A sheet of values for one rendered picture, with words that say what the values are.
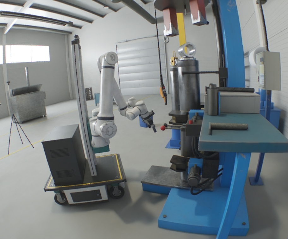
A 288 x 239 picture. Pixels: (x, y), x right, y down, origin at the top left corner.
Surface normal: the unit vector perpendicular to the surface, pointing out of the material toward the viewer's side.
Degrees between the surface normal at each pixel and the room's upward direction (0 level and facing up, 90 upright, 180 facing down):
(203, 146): 90
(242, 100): 90
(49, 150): 90
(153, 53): 90
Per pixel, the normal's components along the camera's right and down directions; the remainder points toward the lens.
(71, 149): 0.25, 0.22
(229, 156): -0.37, 0.26
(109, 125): 0.60, 0.21
